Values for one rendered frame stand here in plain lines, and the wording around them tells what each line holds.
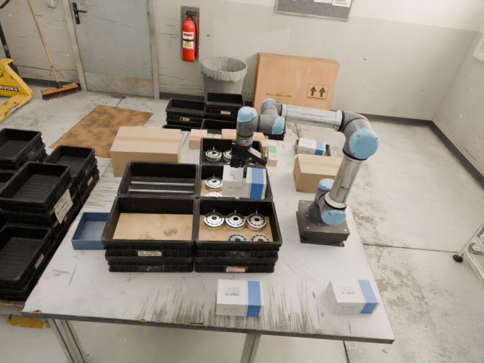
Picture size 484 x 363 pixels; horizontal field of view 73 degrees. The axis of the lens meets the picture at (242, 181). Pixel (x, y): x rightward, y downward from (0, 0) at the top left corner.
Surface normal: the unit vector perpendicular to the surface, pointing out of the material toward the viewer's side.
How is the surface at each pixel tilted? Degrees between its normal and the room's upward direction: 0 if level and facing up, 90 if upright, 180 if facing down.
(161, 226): 0
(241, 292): 0
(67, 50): 90
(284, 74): 80
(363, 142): 84
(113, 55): 90
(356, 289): 0
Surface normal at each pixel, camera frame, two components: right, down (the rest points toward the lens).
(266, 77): 0.00, 0.45
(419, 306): 0.10, -0.78
